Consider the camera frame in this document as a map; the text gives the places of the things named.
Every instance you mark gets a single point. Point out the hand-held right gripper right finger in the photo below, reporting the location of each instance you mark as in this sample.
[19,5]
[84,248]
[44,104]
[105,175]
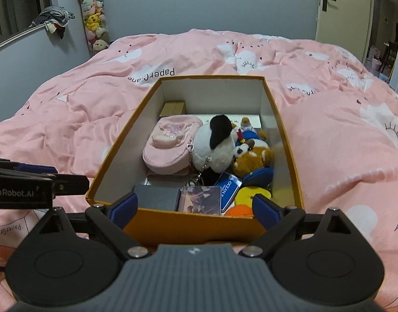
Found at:
[264,209]

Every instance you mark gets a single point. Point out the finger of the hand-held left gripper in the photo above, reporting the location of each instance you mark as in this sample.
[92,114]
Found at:
[70,185]
[39,169]

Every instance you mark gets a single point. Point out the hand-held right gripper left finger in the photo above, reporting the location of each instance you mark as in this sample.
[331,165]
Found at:
[126,208]

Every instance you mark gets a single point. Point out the yellow tape measure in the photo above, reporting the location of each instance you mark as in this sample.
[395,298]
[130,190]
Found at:
[247,195]

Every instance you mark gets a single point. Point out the orange crochet ball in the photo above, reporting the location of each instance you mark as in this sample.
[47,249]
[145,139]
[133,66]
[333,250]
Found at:
[238,211]

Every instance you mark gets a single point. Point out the dark grey box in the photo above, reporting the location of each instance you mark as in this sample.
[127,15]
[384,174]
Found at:
[156,197]

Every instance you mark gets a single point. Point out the navy blue pouch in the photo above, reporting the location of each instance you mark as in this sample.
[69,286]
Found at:
[259,176]

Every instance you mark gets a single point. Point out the blue printed tag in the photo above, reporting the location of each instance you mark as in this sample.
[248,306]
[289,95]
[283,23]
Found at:
[228,190]

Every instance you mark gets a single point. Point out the brown bear plush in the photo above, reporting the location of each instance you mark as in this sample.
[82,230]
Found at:
[254,159]

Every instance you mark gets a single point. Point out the orange cardboard box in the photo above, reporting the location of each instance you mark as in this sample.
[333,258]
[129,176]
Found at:
[127,149]

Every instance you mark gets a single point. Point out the pink plush pouch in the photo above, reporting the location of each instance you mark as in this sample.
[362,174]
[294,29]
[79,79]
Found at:
[169,143]

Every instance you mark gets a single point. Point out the duck plush toy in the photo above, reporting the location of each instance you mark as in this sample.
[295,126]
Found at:
[251,131]

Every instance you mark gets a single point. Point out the white and black plush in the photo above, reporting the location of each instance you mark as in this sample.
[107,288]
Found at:
[208,149]

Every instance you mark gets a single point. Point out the white rectangular box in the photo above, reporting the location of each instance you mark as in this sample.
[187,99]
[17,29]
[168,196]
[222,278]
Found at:
[205,118]

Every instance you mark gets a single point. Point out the small gold box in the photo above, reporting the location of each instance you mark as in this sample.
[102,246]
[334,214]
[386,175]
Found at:
[173,108]

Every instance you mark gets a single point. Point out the pink printed blanket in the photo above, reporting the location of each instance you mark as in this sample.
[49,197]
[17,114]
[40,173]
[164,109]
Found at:
[332,130]

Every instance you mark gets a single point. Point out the pile of clothes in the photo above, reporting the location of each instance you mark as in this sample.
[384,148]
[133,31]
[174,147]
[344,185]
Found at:
[54,16]

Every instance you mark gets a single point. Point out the hanging plush toy organiser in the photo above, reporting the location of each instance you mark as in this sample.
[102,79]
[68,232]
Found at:
[95,19]

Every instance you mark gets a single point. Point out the dark window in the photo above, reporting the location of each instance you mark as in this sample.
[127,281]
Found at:
[17,3]

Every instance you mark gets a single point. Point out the dark chair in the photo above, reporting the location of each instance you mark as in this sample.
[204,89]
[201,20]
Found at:
[389,55]

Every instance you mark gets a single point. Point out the cream door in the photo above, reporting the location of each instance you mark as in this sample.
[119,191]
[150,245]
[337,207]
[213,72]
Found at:
[345,3]

